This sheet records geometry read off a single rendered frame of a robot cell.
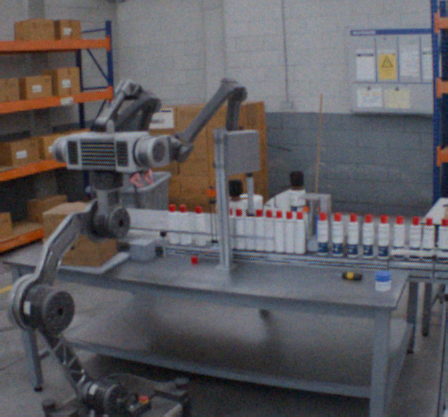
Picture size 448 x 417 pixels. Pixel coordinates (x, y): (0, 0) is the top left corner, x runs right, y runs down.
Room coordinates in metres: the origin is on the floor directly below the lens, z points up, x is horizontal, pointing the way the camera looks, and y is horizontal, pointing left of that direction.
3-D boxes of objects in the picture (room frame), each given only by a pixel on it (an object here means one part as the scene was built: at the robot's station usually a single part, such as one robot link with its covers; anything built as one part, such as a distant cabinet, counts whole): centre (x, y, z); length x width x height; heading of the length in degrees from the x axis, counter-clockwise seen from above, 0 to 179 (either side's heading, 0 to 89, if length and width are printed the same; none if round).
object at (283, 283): (3.22, 0.04, 0.82); 2.10 x 1.31 x 0.02; 66
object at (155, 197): (5.57, 0.90, 0.48); 0.89 x 0.63 x 0.96; 168
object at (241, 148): (2.87, -0.06, 1.38); 0.17 x 0.10 x 0.19; 121
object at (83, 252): (2.99, 0.77, 0.99); 0.30 x 0.24 x 0.27; 77
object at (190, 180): (6.94, 0.18, 0.70); 1.20 x 0.82 x 1.39; 65
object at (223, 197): (2.84, 0.02, 1.16); 0.04 x 0.04 x 0.67; 66
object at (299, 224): (2.84, -0.34, 0.98); 0.05 x 0.05 x 0.20
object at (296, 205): (3.47, -0.40, 1.04); 0.09 x 0.09 x 0.29
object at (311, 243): (2.90, -0.42, 1.01); 0.14 x 0.13 x 0.26; 66
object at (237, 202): (3.28, -0.04, 1.03); 0.09 x 0.09 x 0.30
